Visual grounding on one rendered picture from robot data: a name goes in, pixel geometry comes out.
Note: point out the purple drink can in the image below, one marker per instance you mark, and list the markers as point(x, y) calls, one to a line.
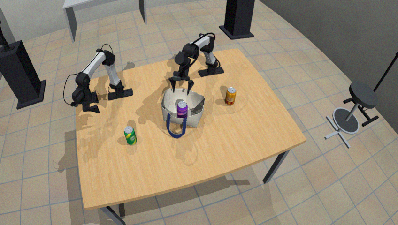
point(182, 110)

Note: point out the green and yellow drink can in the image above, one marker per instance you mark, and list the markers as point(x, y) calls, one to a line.
point(130, 135)

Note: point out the white tote bag with blue handles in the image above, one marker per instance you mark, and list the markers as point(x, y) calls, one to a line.
point(193, 100)

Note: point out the yellow and red drink can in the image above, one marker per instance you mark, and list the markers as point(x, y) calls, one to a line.
point(230, 96)

